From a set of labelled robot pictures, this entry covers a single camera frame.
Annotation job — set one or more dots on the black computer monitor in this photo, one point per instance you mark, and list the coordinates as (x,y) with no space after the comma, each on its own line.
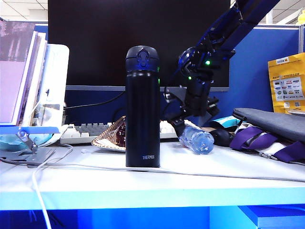
(95,35)

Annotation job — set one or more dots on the teal and white packet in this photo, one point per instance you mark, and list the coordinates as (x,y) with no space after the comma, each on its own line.
(227,122)

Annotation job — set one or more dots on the blue box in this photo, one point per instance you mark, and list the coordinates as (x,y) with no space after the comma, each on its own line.
(281,221)

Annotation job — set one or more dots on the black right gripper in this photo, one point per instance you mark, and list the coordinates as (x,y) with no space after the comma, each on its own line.
(197,97)

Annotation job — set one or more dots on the yellow printed paper bag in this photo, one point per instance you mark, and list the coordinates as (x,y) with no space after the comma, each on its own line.
(275,71)

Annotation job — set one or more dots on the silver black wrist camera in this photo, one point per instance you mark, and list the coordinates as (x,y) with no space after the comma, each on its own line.
(178,96)

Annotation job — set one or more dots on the silver flat object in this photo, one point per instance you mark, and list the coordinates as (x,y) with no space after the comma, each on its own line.
(297,113)

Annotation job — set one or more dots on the purple and white tote bag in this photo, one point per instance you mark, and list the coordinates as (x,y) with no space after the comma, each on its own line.
(249,140)

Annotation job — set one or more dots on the snack wrapper with chocolate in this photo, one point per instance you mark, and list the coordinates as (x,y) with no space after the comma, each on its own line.
(106,142)

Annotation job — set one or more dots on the dark red fruit bunch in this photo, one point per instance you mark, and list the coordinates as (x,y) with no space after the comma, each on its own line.
(122,138)

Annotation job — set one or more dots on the white and grey keyboard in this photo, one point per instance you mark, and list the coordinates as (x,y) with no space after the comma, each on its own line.
(81,133)

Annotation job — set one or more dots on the grey laptop sleeve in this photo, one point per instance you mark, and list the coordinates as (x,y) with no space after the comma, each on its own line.
(274,123)

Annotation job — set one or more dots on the teal crumpled cloth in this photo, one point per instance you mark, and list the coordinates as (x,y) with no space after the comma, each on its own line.
(9,142)

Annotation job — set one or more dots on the white edged book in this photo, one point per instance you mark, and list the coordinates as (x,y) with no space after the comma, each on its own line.
(38,69)

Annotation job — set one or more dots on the yellow duck toy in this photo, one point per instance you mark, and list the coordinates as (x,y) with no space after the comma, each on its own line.
(301,19)

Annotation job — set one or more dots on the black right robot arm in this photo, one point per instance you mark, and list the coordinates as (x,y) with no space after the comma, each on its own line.
(238,26)

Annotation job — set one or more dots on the grey metal tablet stand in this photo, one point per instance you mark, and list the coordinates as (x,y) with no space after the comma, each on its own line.
(31,157)

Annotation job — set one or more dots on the clear mineral water bottle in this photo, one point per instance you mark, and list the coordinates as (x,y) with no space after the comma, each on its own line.
(197,142)

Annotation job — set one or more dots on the black computer mouse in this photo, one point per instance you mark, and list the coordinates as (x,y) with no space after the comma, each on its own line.
(222,138)

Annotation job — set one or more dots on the black Thermos flask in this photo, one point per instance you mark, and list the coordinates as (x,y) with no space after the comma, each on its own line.
(142,107)

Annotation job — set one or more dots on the blue office partition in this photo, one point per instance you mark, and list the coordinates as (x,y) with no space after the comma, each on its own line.
(257,83)

